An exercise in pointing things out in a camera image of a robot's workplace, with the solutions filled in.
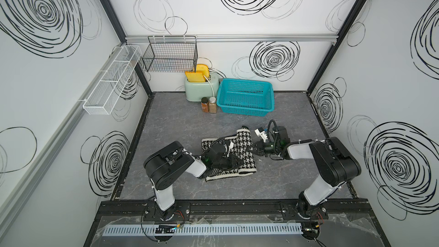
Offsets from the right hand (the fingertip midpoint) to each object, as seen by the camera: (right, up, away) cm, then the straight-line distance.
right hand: (248, 150), depth 87 cm
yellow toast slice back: (-25, +46, +19) cm, 56 cm away
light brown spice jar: (-19, +23, +15) cm, 34 cm away
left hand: (-3, -7, -3) cm, 8 cm away
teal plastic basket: (+3, +29, +32) cm, 43 cm away
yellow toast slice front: (-30, +41, +17) cm, 54 cm away
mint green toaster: (-30, +32, +19) cm, 48 cm away
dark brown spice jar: (-24, +24, +17) cm, 38 cm away
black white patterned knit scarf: (-4, +3, 0) cm, 5 cm away
